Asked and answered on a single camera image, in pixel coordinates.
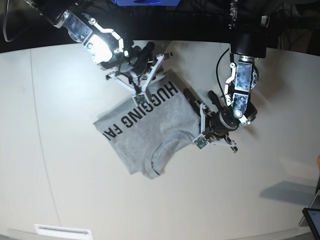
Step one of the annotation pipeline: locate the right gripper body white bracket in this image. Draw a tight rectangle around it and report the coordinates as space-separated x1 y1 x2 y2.
106 52 173 106

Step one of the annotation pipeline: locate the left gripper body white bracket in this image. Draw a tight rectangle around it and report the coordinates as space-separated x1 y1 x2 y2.
193 90 239 153

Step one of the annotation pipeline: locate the grey T-shirt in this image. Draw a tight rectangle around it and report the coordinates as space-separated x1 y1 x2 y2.
94 70 200 179

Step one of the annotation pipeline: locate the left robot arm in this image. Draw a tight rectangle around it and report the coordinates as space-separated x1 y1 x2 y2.
183 0 269 152

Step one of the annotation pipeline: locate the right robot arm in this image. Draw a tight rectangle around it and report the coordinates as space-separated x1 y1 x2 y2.
26 0 172 106

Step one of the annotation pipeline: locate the white label strip on table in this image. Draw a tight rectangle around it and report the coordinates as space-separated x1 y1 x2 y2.
34 224 93 240

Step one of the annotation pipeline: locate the tablet with black frame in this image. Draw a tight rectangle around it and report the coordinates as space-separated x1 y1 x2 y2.
302 208 320 240

